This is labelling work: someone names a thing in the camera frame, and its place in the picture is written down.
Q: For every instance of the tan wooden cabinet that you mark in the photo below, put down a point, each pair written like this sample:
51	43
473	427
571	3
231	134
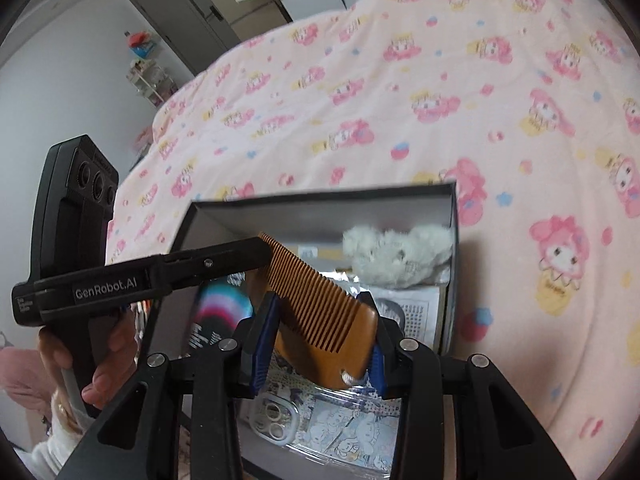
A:
255	15

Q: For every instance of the white storage rack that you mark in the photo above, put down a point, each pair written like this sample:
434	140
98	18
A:
150	82

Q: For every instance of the brown wooden comb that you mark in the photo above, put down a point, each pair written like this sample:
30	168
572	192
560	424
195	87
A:
320	320

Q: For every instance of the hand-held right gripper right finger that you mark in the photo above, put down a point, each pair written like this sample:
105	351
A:
382	360

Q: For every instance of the red and blue toy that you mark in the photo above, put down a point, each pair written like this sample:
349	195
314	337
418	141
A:
142	44

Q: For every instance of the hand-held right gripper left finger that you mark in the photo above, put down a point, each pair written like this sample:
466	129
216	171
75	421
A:
265	345

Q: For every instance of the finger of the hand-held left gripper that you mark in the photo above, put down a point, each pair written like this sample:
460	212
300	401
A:
220	262

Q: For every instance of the black cardboard box container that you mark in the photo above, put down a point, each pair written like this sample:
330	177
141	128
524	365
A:
325	210

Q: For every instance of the pink cartoon printed blanket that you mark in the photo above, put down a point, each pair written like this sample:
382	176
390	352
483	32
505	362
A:
400	85

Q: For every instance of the black screen protector box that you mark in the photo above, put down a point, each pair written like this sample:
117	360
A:
215	315

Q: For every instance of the person's left hand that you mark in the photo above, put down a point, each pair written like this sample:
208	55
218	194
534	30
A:
117	355

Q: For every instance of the cartoon phone case package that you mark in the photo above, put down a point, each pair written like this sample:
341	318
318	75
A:
420	315

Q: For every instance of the grey door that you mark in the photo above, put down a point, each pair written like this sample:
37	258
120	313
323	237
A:
175	20

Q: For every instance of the white plush toy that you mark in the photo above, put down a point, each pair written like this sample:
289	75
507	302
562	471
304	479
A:
390	255

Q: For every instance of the pink fleece garment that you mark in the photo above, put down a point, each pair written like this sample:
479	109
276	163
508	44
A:
22	380

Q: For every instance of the clear cartoon phone case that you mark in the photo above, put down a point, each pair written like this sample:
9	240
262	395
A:
340	435

